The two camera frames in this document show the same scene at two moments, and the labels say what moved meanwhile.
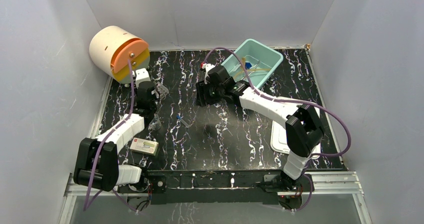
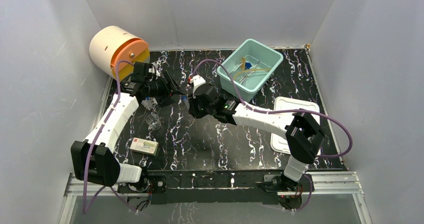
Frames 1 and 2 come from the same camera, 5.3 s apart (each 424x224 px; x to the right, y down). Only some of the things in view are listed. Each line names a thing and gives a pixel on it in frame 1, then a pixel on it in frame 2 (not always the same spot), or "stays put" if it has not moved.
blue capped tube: (184, 123) to (185, 98)
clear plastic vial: (155, 124) stays put
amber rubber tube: (245, 69) stays put
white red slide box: (144, 146) stays put
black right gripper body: (212, 94) to (198, 111)
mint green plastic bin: (260, 62) stays put
